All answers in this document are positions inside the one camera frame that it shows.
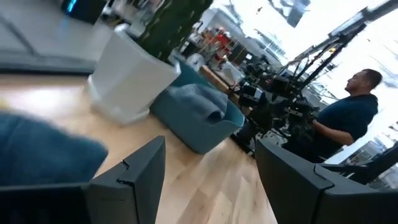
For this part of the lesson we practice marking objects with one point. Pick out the white floor fan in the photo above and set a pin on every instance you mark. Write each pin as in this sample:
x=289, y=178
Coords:
x=195, y=62

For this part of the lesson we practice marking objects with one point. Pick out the person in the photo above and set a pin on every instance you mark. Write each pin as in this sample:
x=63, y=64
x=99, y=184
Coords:
x=345, y=118

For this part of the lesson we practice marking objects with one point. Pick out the white hexagonal plant pot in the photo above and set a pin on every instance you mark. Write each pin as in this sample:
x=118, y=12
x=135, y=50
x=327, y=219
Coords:
x=127, y=81

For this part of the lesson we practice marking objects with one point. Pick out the teal plastic bin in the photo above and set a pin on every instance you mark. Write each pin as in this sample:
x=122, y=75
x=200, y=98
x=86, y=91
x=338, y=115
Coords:
x=192, y=133

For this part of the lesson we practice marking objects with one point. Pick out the black metal rig frame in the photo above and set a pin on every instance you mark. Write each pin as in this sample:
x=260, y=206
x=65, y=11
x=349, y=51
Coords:
x=339, y=42

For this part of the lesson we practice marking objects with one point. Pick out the white box stack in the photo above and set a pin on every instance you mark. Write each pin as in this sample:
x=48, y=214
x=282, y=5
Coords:
x=231, y=72

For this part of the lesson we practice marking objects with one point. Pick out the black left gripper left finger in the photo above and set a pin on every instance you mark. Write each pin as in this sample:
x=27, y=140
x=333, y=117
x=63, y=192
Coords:
x=130, y=193

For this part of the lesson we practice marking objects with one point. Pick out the green cactus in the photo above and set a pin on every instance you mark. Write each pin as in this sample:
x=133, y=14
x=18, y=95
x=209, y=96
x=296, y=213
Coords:
x=171, y=28

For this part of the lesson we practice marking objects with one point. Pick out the blue hat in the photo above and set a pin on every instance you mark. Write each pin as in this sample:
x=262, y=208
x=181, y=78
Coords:
x=46, y=149

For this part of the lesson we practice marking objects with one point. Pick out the shelf with red items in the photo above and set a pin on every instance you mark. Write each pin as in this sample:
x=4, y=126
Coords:
x=217, y=43

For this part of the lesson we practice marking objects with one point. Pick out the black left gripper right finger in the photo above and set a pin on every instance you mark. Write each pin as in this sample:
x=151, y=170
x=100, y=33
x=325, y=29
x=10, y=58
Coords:
x=304, y=196

